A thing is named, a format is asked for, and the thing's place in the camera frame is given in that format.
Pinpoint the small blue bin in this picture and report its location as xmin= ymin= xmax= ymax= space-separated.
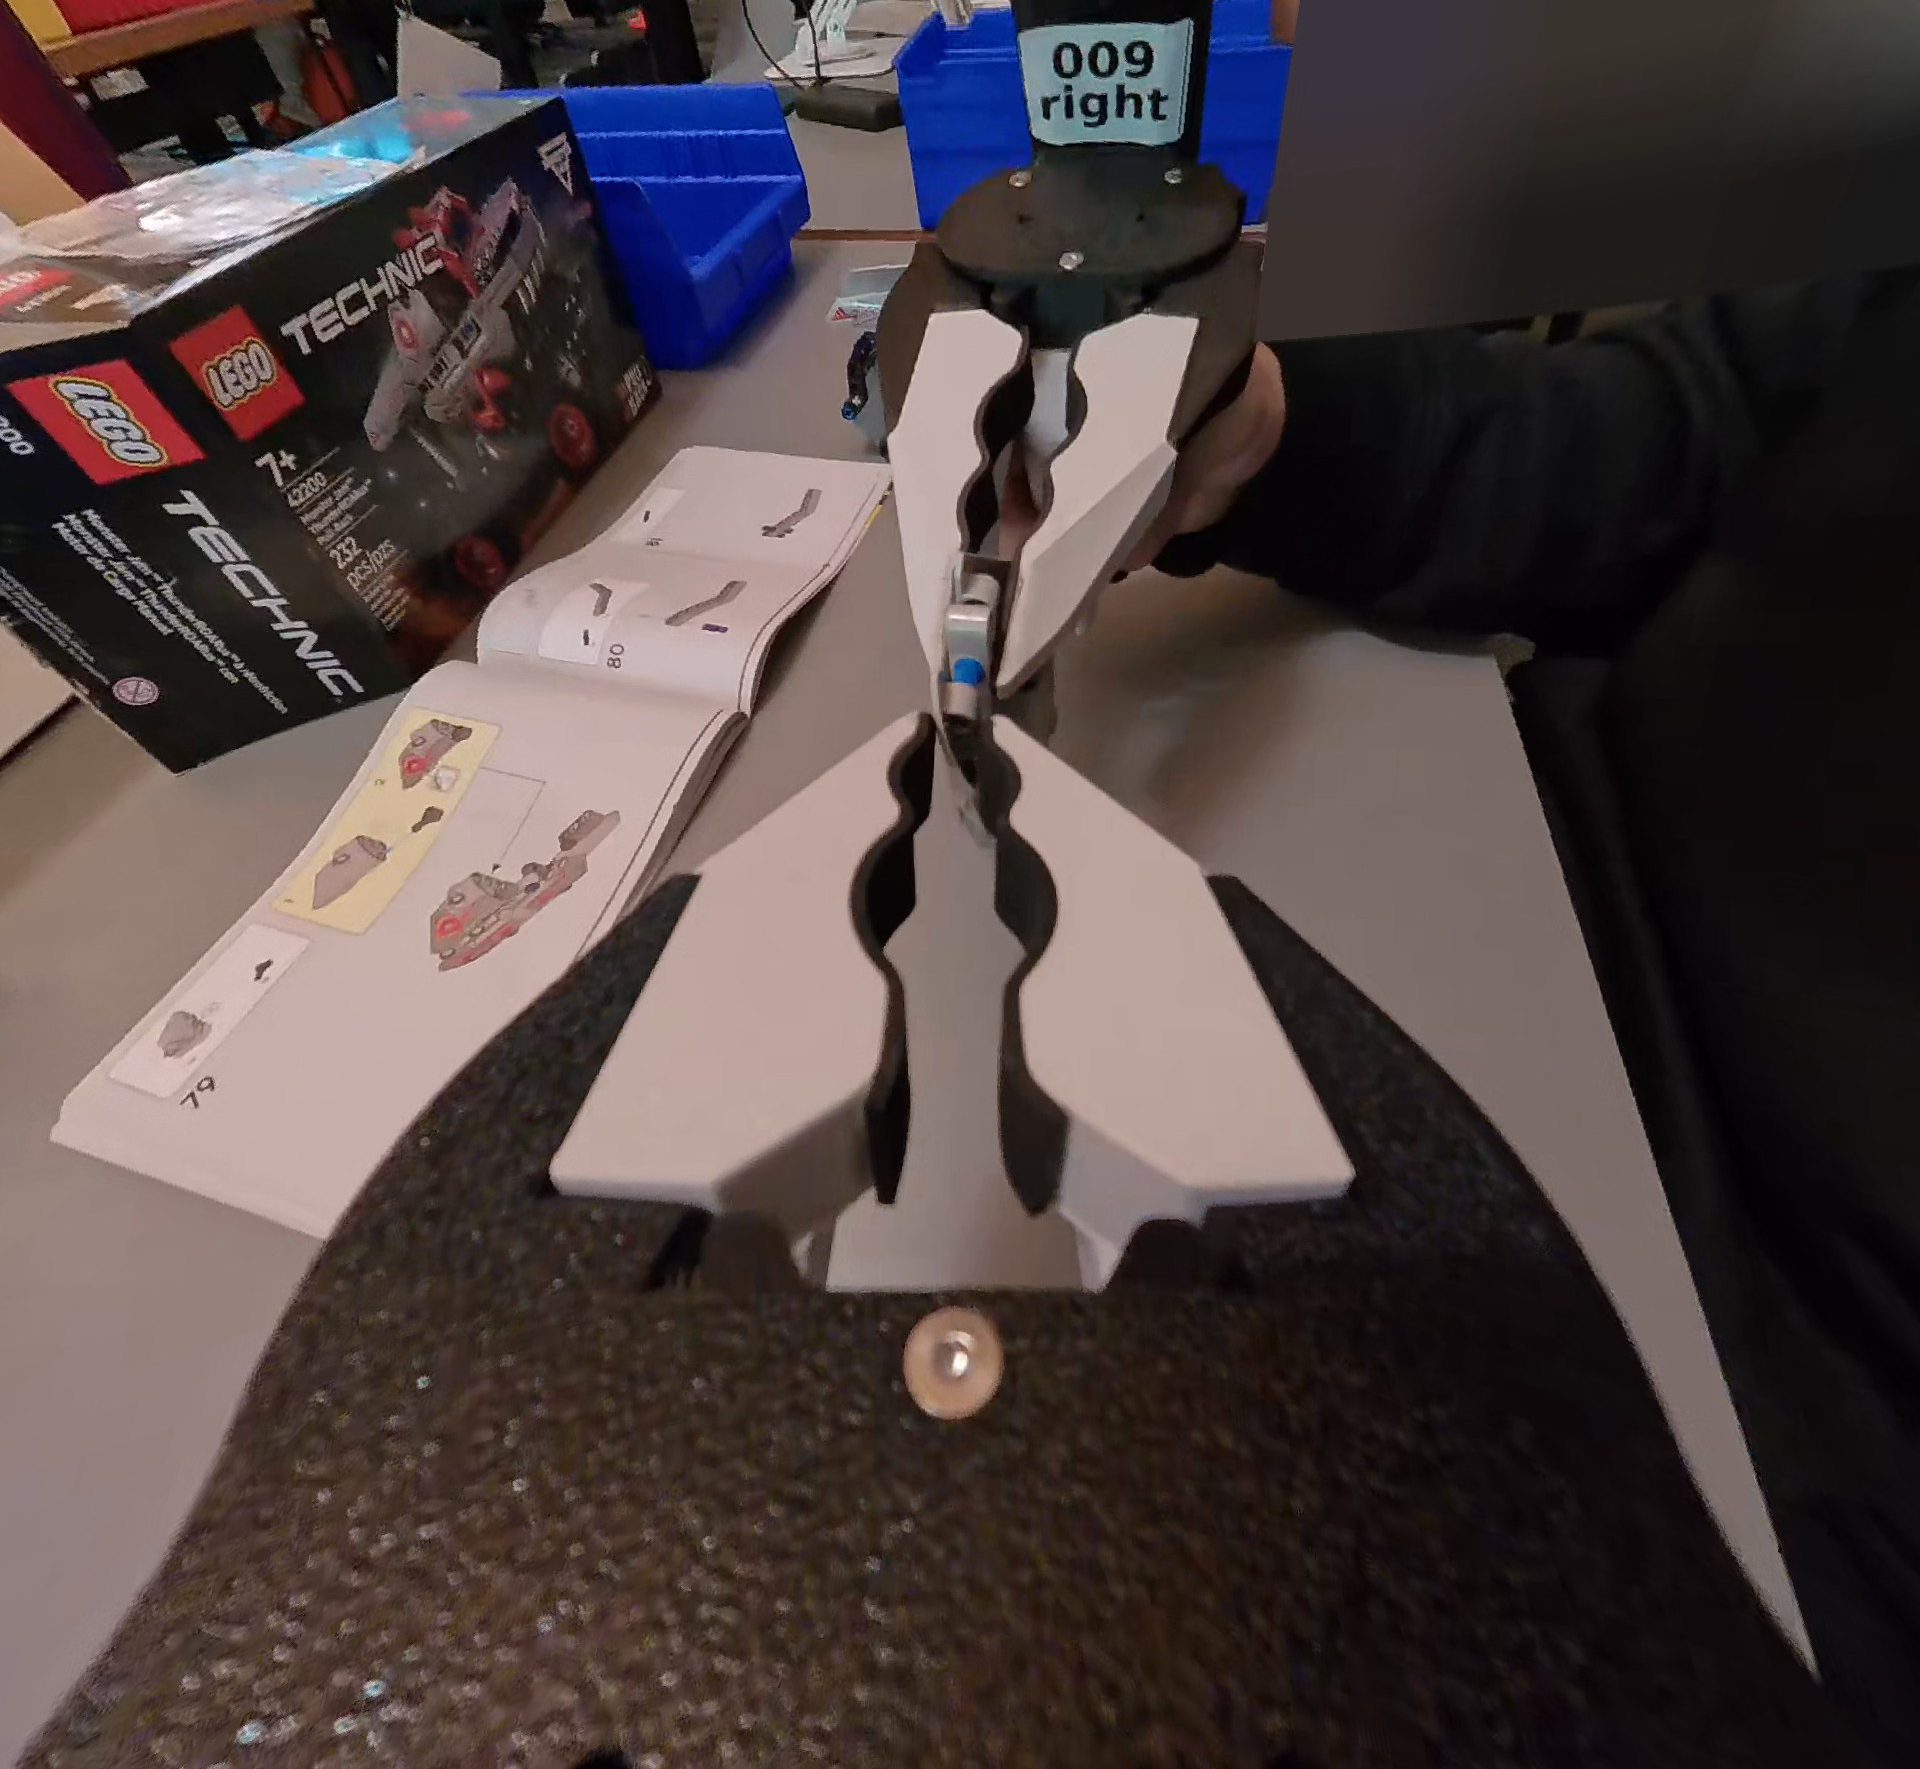
xmin=466 ymin=82 xmax=811 ymax=371

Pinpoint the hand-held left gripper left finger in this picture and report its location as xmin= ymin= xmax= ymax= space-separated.
xmin=548 ymin=710 xmax=931 ymax=1255

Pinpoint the brick instruction booklet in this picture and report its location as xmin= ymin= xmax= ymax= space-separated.
xmin=54 ymin=445 xmax=897 ymax=1237

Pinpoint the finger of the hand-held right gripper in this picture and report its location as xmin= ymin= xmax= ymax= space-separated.
xmin=888 ymin=306 xmax=1040 ymax=696
xmin=995 ymin=313 xmax=1197 ymax=699

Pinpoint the long grey brick assembly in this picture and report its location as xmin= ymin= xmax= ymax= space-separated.
xmin=939 ymin=560 xmax=1012 ymax=724

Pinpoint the person's black sweater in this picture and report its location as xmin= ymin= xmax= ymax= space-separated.
xmin=1506 ymin=300 xmax=1920 ymax=1726

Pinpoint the person's right hand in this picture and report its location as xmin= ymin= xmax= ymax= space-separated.
xmin=1117 ymin=341 xmax=1289 ymax=578

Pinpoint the blue plastic bin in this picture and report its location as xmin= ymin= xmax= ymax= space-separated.
xmin=897 ymin=0 xmax=1294 ymax=237

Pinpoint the maroon cylinder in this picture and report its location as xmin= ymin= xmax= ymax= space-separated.
xmin=0 ymin=0 xmax=133 ymax=206

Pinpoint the blue red brick vehicle model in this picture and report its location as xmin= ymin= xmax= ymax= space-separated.
xmin=831 ymin=269 xmax=905 ymax=429

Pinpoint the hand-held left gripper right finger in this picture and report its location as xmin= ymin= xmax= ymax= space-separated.
xmin=982 ymin=716 xmax=1356 ymax=1286

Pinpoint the clear plastic bag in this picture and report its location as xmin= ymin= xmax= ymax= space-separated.
xmin=0 ymin=135 xmax=427 ymax=304

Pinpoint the black toy brick box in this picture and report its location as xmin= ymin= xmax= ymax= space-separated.
xmin=0 ymin=94 xmax=663 ymax=777

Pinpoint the person's right forearm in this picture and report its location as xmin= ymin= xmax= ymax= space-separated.
xmin=1155 ymin=269 xmax=1920 ymax=665

